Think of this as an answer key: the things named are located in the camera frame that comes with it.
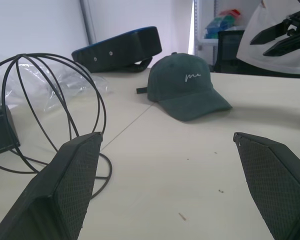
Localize clear bin with coloured items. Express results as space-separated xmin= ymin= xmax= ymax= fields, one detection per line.
xmin=202 ymin=8 xmax=246 ymax=46

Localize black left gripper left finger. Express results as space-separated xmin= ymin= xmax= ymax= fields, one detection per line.
xmin=0 ymin=131 xmax=104 ymax=240

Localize white perforated shelf post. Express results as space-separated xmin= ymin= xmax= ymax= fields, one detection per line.
xmin=189 ymin=0 xmax=204 ymax=55

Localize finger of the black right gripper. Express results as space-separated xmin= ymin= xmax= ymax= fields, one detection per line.
xmin=262 ymin=33 xmax=300 ymax=57
xmin=249 ymin=21 xmax=291 ymax=46

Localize dark green baseball cap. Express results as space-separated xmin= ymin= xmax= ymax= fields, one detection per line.
xmin=136 ymin=51 xmax=234 ymax=123

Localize clear plastic bag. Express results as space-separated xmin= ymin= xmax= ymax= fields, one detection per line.
xmin=0 ymin=51 xmax=114 ymax=114

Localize grey wall pipe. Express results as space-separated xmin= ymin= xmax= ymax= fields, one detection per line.
xmin=79 ymin=0 xmax=97 ymax=46

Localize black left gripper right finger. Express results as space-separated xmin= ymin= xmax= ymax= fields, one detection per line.
xmin=232 ymin=131 xmax=300 ymax=240

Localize black mesh chair back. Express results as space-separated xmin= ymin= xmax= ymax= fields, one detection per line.
xmin=213 ymin=29 xmax=246 ymax=74

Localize black wire sphere stand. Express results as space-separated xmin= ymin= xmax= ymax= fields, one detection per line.
xmin=0 ymin=52 xmax=113 ymax=201

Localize black box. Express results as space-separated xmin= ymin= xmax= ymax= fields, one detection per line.
xmin=0 ymin=104 xmax=22 ymax=157

